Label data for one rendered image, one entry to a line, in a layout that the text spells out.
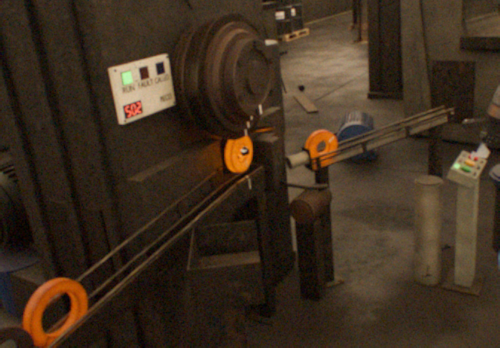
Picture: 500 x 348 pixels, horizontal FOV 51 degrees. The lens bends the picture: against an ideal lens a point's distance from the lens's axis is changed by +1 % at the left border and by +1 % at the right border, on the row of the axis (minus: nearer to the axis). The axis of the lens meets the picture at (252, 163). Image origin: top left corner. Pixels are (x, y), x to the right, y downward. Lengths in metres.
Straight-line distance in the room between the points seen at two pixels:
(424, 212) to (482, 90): 2.04
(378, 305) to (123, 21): 1.64
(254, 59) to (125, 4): 0.49
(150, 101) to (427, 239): 1.43
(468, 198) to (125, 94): 1.53
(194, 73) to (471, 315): 1.56
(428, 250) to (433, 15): 2.35
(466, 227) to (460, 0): 2.25
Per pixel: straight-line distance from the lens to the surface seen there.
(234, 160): 2.00
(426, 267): 2.61
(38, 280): 2.64
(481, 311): 2.55
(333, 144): 2.39
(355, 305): 2.51
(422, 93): 4.57
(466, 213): 2.49
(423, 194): 2.44
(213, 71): 1.81
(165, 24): 1.89
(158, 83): 1.83
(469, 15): 4.42
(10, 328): 1.46
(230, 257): 1.72
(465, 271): 2.63
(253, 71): 1.89
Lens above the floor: 1.46
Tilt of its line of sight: 20 degrees down
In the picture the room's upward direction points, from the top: 6 degrees counter-clockwise
